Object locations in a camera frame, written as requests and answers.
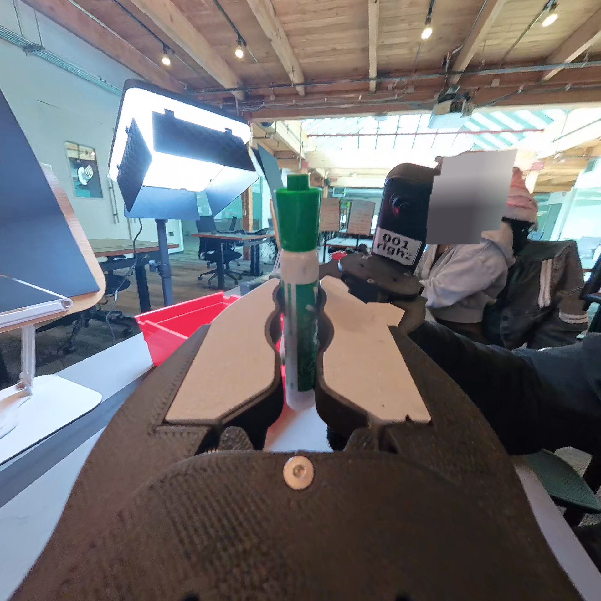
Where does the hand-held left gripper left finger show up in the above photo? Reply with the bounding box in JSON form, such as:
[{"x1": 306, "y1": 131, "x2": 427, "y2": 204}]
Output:
[{"x1": 164, "y1": 277, "x2": 285, "y2": 435}]

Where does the studio light panel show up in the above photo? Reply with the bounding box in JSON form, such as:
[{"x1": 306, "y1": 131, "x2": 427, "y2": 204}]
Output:
[{"x1": 108, "y1": 79, "x2": 282, "y2": 221}]

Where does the black office chair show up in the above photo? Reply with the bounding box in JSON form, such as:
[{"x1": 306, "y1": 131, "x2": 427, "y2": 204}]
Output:
[{"x1": 196, "y1": 217, "x2": 242, "y2": 288}]

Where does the ceiling mounted heater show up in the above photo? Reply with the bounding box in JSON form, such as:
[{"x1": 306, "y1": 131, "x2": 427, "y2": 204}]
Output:
[{"x1": 428, "y1": 91, "x2": 475, "y2": 130}]

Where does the wooden top desk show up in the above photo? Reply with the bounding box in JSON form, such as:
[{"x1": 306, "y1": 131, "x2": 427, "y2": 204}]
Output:
[
  {"x1": 192, "y1": 229, "x2": 278, "y2": 279},
  {"x1": 88, "y1": 239, "x2": 180, "y2": 306}
]

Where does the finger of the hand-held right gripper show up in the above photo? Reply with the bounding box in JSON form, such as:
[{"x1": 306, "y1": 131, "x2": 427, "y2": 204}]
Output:
[{"x1": 368, "y1": 302, "x2": 405, "y2": 326}]

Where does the red plastic bin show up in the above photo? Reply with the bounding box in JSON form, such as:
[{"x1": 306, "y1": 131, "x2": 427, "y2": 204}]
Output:
[{"x1": 135, "y1": 290, "x2": 285, "y2": 367}]

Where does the green mesh office chair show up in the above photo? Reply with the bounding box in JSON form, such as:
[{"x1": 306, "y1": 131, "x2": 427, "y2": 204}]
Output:
[{"x1": 514, "y1": 448, "x2": 601, "y2": 529}]

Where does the black light stand pole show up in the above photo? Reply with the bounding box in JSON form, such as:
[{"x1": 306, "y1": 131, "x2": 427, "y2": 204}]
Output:
[{"x1": 154, "y1": 218, "x2": 175, "y2": 308}]

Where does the black board with wooden edge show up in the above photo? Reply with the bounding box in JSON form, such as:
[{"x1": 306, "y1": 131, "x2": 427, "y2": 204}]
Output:
[{"x1": 0, "y1": 88, "x2": 106, "y2": 325}]

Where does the green dry erase marker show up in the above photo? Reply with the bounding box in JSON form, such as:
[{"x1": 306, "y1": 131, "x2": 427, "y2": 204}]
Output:
[{"x1": 274, "y1": 174, "x2": 324, "y2": 410}]

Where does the wall poster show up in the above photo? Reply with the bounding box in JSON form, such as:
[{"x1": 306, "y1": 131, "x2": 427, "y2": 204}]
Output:
[{"x1": 65, "y1": 141, "x2": 104, "y2": 199}]

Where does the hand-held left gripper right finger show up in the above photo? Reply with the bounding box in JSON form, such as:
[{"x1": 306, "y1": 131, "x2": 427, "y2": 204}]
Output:
[{"x1": 315, "y1": 275, "x2": 432, "y2": 435}]

